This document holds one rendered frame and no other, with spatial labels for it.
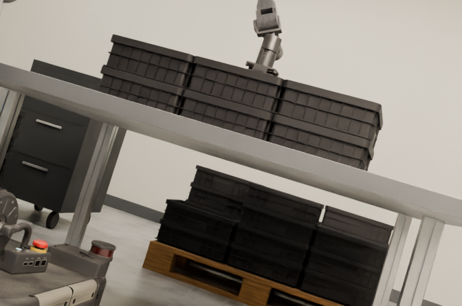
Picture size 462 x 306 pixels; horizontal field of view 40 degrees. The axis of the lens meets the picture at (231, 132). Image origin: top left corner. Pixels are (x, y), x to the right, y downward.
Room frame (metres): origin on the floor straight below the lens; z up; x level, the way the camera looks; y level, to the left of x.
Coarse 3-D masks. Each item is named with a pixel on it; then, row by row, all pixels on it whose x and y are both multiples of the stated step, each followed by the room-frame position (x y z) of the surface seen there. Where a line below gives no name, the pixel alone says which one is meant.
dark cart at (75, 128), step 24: (48, 72) 3.63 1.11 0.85; (72, 72) 3.60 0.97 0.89; (24, 120) 3.64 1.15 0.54; (48, 120) 3.61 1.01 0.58; (72, 120) 3.58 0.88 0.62; (96, 120) 3.64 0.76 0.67; (24, 144) 3.63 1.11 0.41; (48, 144) 3.60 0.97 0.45; (72, 144) 3.57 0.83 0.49; (120, 144) 4.11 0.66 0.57; (24, 168) 3.62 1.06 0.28; (48, 168) 3.59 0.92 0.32; (72, 168) 3.56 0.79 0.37; (24, 192) 3.61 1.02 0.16; (48, 192) 3.58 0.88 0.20; (72, 192) 3.63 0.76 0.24; (48, 216) 3.60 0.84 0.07
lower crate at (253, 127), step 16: (192, 96) 1.96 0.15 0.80; (208, 96) 1.95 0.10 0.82; (192, 112) 1.96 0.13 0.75; (208, 112) 1.96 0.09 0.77; (224, 112) 1.94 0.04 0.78; (240, 112) 1.93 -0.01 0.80; (256, 112) 1.90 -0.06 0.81; (224, 128) 1.94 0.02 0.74; (240, 128) 1.93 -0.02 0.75; (256, 128) 1.91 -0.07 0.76
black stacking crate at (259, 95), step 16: (192, 80) 1.98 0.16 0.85; (208, 80) 1.96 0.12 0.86; (224, 80) 1.95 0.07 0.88; (240, 80) 1.94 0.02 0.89; (256, 80) 1.92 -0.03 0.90; (224, 96) 1.95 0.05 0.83; (240, 96) 1.93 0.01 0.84; (256, 96) 1.92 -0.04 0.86; (272, 96) 1.90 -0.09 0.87; (272, 112) 1.90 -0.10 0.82
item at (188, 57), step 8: (112, 40) 2.05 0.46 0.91; (120, 40) 2.04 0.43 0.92; (128, 40) 2.04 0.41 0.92; (136, 40) 2.03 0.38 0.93; (144, 48) 2.02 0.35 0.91; (152, 48) 2.01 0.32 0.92; (160, 48) 2.00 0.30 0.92; (168, 48) 2.00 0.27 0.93; (176, 56) 1.99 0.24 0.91; (184, 56) 1.98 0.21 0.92; (192, 56) 1.98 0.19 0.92
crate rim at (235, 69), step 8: (200, 56) 1.97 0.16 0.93; (200, 64) 1.96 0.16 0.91; (208, 64) 1.96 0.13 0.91; (216, 64) 1.95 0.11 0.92; (224, 64) 1.94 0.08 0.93; (232, 72) 1.93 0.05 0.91; (240, 72) 1.93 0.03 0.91; (248, 72) 1.92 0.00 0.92; (256, 72) 1.91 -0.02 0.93; (264, 80) 1.91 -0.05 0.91; (272, 80) 1.90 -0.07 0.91; (280, 80) 1.90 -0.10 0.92
